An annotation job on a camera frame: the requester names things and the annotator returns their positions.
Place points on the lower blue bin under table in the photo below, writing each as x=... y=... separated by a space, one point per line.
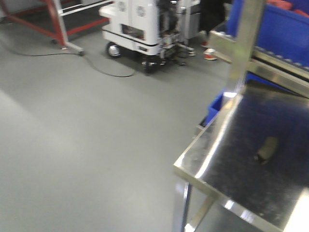
x=213 y=109

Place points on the right blue plastic bin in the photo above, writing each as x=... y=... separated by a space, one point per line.
x=254 y=23

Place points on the red bagged parts in bin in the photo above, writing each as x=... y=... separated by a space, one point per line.
x=300 y=7

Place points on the red metal frame stand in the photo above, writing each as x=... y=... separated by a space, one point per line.
x=59 y=19

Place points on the stainless steel rack frame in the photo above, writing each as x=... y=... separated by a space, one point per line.
x=252 y=159

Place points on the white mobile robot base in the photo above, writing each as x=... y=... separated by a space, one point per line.
x=156 y=29

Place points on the grey roller conveyor track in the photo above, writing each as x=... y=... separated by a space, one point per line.
x=278 y=61

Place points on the person legs red shoes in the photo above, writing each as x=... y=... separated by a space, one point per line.
x=212 y=13

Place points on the inner left grey brake pad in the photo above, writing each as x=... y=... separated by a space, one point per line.
x=267 y=150

